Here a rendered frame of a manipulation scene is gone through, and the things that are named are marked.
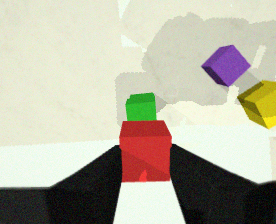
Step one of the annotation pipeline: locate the purple cube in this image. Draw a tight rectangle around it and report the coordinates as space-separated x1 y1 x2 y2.
201 45 251 87

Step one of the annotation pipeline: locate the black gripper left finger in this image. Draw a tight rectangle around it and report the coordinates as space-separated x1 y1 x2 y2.
0 145 122 224

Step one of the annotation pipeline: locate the yellow block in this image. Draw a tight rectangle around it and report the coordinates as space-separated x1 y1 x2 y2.
237 81 276 129

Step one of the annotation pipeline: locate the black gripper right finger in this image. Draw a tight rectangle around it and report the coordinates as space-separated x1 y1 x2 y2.
169 144 276 224

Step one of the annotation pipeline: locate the red block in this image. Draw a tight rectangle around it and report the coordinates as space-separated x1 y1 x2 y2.
119 120 172 183

